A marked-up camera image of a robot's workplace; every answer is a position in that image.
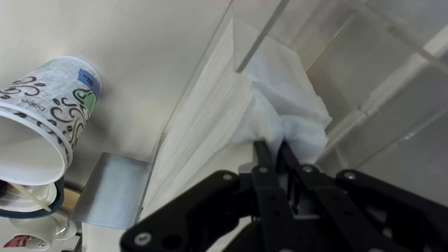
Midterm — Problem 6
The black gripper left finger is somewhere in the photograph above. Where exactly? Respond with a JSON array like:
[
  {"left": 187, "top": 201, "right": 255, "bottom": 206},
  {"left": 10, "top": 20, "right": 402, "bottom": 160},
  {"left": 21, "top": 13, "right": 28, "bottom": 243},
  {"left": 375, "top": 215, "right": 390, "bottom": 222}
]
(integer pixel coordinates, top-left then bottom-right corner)
[{"left": 119, "top": 141, "right": 273, "bottom": 252}]

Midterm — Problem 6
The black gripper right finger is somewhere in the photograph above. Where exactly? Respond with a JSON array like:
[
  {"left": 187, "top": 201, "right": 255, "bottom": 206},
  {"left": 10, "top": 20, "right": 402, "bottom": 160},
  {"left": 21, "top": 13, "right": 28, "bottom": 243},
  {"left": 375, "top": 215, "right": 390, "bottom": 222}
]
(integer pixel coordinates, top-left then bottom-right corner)
[{"left": 277, "top": 142, "right": 448, "bottom": 252}]

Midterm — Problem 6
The white serviette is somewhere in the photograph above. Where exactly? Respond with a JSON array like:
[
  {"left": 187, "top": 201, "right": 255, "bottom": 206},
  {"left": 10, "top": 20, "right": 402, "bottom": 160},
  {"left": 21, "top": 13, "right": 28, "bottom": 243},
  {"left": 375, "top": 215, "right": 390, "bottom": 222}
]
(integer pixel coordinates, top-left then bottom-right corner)
[{"left": 231, "top": 38, "right": 332, "bottom": 163}]

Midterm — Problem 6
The patterned paper cup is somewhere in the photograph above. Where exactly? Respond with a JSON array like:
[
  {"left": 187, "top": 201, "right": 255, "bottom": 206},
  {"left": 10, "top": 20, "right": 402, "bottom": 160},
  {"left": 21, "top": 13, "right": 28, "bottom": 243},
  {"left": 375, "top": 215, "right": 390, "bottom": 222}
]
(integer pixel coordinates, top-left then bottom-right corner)
[{"left": 0, "top": 57, "right": 102, "bottom": 187}]

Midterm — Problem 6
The white plate blue rim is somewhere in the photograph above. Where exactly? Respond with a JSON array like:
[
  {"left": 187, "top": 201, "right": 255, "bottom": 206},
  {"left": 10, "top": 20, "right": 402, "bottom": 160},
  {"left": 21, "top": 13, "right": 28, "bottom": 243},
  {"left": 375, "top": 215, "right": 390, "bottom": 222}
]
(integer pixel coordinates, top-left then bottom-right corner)
[{"left": 0, "top": 181, "right": 64, "bottom": 219}]

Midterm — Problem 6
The white red mug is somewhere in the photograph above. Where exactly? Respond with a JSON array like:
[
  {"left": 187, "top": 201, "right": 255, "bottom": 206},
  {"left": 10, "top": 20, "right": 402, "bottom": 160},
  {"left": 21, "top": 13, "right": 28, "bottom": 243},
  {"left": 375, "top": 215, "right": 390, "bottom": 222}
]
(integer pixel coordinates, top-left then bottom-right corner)
[{"left": 1, "top": 213, "right": 77, "bottom": 252}]

